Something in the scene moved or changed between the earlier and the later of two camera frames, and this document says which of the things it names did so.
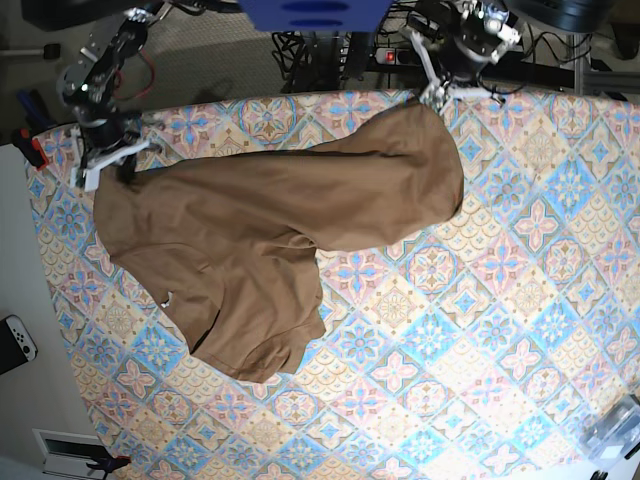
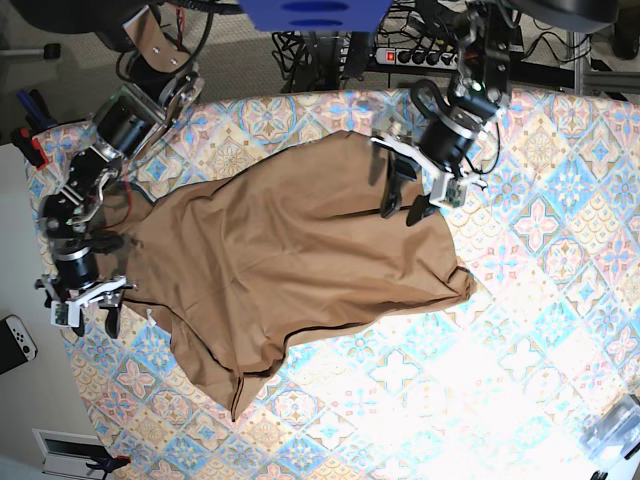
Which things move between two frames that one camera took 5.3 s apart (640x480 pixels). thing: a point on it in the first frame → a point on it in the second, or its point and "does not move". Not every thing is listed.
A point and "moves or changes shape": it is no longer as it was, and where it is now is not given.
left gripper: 107,133 → 76,284
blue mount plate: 322,16 does not move
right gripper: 458,58 → 443,153
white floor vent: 66,454 does not move
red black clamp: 30,147 does not move
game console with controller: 16,344 does not move
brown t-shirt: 225,240 moves or changes shape
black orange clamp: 110,464 does not move
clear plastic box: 615,434 does not move
